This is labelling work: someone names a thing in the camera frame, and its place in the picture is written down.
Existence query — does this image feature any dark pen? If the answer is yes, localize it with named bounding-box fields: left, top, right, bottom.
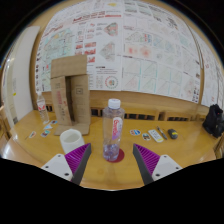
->
left=156, top=125, right=168, bottom=141

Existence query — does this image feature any small red-labelled clear bottle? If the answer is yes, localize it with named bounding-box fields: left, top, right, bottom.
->
left=35, top=91, right=50, bottom=125

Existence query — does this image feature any brown cardboard box stand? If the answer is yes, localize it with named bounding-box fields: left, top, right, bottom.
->
left=49, top=54, right=92, bottom=136

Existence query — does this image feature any white cup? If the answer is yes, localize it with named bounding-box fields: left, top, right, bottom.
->
left=59, top=128, right=86, bottom=155

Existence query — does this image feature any blue oval sticker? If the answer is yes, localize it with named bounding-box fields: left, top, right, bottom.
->
left=129, top=128, right=142, bottom=137

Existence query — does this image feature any wall poster with red marks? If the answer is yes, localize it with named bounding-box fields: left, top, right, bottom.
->
left=199, top=36, right=224, bottom=108

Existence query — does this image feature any clear plastic water bottle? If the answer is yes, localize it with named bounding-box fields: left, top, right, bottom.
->
left=101, top=98, right=126, bottom=163

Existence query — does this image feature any wooden slatted back rail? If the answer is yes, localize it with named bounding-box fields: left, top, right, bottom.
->
left=43, top=99, right=214, bottom=123

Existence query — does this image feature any wall poster with round logo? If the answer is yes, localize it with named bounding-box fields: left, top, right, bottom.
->
left=34, top=3, right=125, bottom=93

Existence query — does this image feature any small dark tape measure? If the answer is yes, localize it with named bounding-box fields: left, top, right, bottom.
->
left=167, top=128, right=179, bottom=140

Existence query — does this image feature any wall poster with diagram grid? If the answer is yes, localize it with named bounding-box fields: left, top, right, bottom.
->
left=121, top=0, right=202, bottom=103

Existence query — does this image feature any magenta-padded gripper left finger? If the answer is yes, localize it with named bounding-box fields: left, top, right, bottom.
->
left=40, top=142, right=93, bottom=186

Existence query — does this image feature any black bag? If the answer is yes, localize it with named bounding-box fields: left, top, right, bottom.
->
left=202, top=103, right=224, bottom=139

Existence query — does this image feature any small blue sticker card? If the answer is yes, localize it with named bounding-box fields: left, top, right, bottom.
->
left=40, top=129, right=52, bottom=138

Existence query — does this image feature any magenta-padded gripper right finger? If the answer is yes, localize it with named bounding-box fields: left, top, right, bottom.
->
left=131, top=143, right=183, bottom=186

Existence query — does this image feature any wooden chair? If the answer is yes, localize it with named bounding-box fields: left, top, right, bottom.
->
left=0, top=106, right=9, bottom=143

